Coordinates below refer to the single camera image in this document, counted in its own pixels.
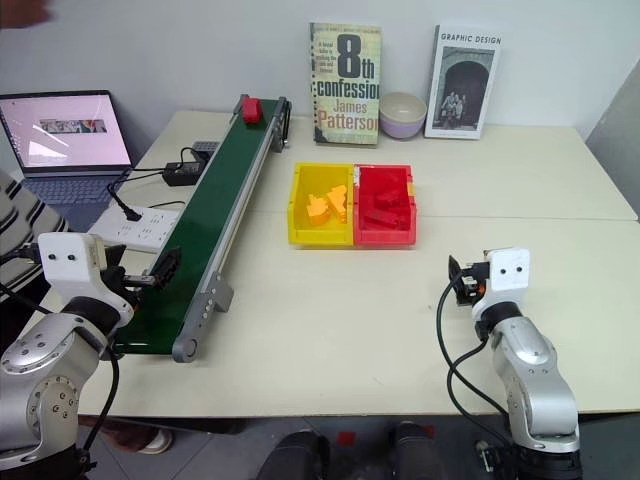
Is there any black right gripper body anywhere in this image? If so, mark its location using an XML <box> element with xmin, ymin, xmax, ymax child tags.
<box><xmin>456</xmin><ymin>258</ymin><xmax>492</xmax><ymax>307</ymax></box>

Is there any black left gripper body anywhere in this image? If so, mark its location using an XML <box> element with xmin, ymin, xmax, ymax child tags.
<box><xmin>101</xmin><ymin>243</ymin><xmax>156</xmax><ymax>303</ymax></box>

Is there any person's hand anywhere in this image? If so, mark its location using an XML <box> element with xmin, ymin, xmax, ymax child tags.
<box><xmin>0</xmin><ymin>0</ymin><xmax>54</xmax><ymax>30</ymax></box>

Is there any white power strip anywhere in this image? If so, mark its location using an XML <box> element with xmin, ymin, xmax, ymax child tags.
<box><xmin>88</xmin><ymin>204</ymin><xmax>182</xmax><ymax>254</ymax></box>

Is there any red block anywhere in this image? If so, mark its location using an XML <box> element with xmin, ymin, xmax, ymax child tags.
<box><xmin>242</xmin><ymin>97</ymin><xmax>263</xmax><ymax>127</ymax></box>
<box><xmin>363</xmin><ymin>206</ymin><xmax>412</xmax><ymax>232</ymax></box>

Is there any black power adapter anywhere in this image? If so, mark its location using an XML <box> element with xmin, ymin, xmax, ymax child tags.
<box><xmin>163</xmin><ymin>160</ymin><xmax>204</xmax><ymax>188</ymax></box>

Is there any person in striped shirt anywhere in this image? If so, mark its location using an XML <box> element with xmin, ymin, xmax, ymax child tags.
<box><xmin>0</xmin><ymin>168</ymin><xmax>72</xmax><ymax>303</ymax></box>

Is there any red plastic bin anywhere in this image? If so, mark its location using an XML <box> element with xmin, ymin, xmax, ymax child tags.
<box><xmin>352</xmin><ymin>163</ymin><xmax>419</xmax><ymax>249</ymax></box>

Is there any orange-yellow block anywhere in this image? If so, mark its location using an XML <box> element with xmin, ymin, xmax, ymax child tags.
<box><xmin>305</xmin><ymin>193</ymin><xmax>333</xmax><ymax>228</ymax></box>
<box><xmin>327</xmin><ymin>183</ymin><xmax>350</xmax><ymax>224</ymax></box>

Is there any yellow plastic bin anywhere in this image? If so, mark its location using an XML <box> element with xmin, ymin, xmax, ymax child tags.
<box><xmin>287</xmin><ymin>161</ymin><xmax>358</xmax><ymax>248</ymax></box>

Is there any open grey laptop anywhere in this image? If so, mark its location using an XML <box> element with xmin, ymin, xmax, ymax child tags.
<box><xmin>0</xmin><ymin>89</ymin><xmax>134</xmax><ymax>207</ymax></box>

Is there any cream and lilac bowl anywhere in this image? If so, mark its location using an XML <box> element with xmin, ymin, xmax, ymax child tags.
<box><xmin>378</xmin><ymin>91</ymin><xmax>428</xmax><ymax>141</ymax></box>

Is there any dark rounded shape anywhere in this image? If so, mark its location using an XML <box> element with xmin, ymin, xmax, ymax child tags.
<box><xmin>258</xmin><ymin>430</ymin><xmax>335</xmax><ymax>480</ymax></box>
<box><xmin>393</xmin><ymin>420</ymin><xmax>437</xmax><ymax>480</ymax></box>

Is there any brown and white shoe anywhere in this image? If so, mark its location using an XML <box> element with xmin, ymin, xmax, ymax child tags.
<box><xmin>105</xmin><ymin>423</ymin><xmax>175</xmax><ymax>456</ymax></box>

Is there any graphic design white book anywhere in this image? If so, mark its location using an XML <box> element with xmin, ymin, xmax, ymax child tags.
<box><xmin>424</xmin><ymin>23</ymin><xmax>503</xmax><ymax>141</ymax></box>

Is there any grey partition panel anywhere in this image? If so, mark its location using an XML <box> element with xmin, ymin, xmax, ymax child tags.
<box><xmin>584</xmin><ymin>63</ymin><xmax>640</xmax><ymax>222</ymax></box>

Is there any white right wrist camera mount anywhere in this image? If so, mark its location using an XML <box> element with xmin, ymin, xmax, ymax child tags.
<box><xmin>486</xmin><ymin>246</ymin><xmax>532</xmax><ymax>307</ymax></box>

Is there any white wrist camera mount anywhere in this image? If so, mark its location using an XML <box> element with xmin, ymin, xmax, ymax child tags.
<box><xmin>486</xmin><ymin>246</ymin><xmax>532</xmax><ymax>307</ymax></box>
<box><xmin>37</xmin><ymin>231</ymin><xmax>109</xmax><ymax>304</ymax></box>

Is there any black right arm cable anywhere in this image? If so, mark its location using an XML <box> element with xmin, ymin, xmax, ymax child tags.
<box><xmin>436</xmin><ymin>277</ymin><xmax>522</xmax><ymax>443</ymax></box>

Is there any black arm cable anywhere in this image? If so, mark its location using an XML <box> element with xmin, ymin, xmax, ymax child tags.
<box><xmin>436</xmin><ymin>277</ymin><xmax>522</xmax><ymax>443</ymax></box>
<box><xmin>0</xmin><ymin>281</ymin><xmax>122</xmax><ymax>454</ymax></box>

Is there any green conveyor belt grey frame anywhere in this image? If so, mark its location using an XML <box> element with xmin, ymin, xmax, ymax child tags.
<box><xmin>113</xmin><ymin>94</ymin><xmax>293</xmax><ymax>364</ymax></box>

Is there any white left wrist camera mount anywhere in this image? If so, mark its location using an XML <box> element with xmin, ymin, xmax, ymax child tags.
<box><xmin>37</xmin><ymin>231</ymin><xmax>109</xmax><ymax>304</ymax></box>

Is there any black power plug cable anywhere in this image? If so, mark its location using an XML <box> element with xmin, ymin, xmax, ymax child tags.
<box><xmin>106</xmin><ymin>168</ymin><xmax>167</xmax><ymax>222</ymax></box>

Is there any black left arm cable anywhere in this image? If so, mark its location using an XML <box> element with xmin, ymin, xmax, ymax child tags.
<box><xmin>0</xmin><ymin>281</ymin><xmax>122</xmax><ymax>454</ymax></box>

